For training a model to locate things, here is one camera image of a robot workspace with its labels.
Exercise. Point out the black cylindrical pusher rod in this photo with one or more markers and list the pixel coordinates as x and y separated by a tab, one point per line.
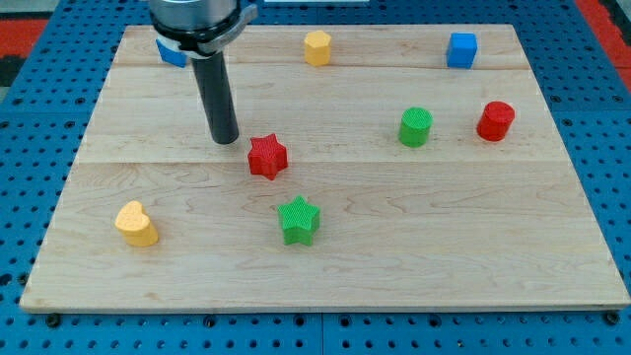
215	92

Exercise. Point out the red star block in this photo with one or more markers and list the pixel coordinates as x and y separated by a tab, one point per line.
267	157

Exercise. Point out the blue block behind arm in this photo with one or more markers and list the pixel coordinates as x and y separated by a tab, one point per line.
170	56

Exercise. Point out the green star block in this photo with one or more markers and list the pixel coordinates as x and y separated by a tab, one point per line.
299	220

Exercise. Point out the yellow hexagon block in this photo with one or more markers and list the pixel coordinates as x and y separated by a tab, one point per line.
317	46

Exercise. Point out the yellow heart block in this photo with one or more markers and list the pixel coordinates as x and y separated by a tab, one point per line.
135	226

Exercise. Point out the wooden board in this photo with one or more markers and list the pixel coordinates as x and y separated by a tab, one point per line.
460	224

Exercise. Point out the green cylinder block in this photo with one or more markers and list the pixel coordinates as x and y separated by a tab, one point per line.
415	126

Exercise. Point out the blue cube block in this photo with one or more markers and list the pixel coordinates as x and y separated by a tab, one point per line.
462	49

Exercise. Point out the red cylinder block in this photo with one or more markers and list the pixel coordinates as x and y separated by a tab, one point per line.
495	121

